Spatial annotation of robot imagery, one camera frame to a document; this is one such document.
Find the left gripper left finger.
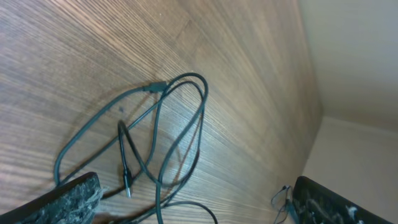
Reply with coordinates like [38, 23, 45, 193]
[1, 172, 103, 224]

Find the black usb cable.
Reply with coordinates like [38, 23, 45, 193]
[53, 72, 218, 224]
[270, 185, 299, 224]

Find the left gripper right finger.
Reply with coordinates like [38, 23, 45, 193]
[292, 176, 391, 224]

